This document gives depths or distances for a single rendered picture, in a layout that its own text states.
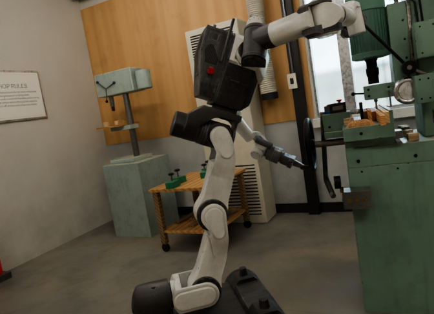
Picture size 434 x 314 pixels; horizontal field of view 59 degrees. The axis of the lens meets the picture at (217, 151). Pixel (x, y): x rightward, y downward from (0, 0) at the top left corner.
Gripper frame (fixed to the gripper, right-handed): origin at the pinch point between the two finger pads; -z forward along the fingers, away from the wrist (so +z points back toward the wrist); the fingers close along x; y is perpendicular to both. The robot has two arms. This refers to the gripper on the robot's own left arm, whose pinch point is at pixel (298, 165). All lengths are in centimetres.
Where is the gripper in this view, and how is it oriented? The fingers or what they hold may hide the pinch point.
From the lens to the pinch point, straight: 212.6
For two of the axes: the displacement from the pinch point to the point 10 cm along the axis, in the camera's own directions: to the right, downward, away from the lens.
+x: -3.2, 1.6, -9.3
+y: 3.3, -9.0, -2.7
